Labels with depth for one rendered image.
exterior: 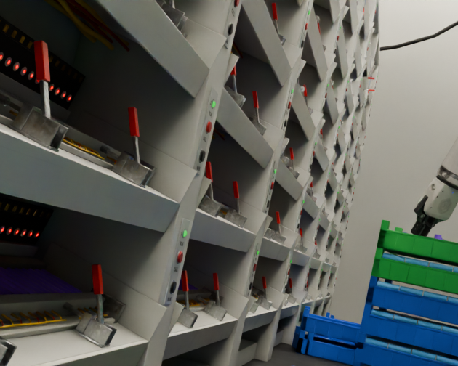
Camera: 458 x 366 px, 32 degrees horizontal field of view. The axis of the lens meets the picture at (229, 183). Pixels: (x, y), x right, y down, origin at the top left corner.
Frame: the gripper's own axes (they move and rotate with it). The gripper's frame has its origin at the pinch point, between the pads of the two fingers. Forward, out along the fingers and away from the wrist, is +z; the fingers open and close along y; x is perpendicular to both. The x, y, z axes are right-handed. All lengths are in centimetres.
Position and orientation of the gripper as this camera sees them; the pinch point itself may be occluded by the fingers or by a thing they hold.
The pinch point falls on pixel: (421, 229)
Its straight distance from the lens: 231.1
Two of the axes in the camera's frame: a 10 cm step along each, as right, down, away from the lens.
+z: -4.4, 8.6, 2.7
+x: -4.3, -4.6, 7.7
